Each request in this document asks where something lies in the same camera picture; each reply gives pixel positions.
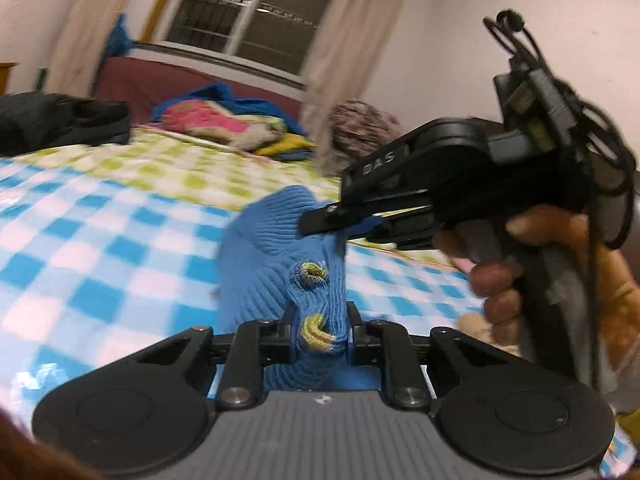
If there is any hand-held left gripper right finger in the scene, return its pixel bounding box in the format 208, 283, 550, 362
345, 301, 521, 408

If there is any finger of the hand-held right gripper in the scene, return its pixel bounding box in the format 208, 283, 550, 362
345, 212, 441, 252
300, 199, 431, 237

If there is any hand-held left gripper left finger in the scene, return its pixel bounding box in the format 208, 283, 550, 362
135, 305, 297, 408

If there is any blue striped knit sweater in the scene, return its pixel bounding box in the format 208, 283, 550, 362
215, 185, 382, 392

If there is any person's right forearm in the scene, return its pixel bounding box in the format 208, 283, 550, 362
597, 330, 640, 417

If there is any pile of colourful clothes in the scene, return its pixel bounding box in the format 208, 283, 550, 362
152, 83, 307, 137

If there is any person's right hand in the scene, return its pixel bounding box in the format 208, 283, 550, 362
434, 207, 640, 362

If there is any yellow garment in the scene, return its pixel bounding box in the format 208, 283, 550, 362
255, 132, 319, 162

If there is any floral fabric bag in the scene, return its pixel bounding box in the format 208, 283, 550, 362
327, 100, 402, 167

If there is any white fluffy cloth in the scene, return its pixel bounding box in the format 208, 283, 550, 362
231, 125, 281, 152

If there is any beige curtain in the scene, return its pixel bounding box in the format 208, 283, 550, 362
300, 0, 417, 177
47, 0, 152, 97

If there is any pink garment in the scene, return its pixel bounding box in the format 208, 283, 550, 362
160, 100, 281, 148

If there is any window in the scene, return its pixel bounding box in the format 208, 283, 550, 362
164, 0, 352, 77

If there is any maroon headboard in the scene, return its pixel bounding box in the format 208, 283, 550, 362
95, 56, 307, 127

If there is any blue hanging cloth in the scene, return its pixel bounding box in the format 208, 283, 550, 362
104, 12, 139, 62

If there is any black clothing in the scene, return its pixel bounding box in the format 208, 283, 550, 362
0, 91, 133, 157

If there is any light wooden furniture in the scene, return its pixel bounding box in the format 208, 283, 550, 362
0, 61, 19, 96

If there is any black cable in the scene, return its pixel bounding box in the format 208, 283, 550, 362
481, 8, 639, 391

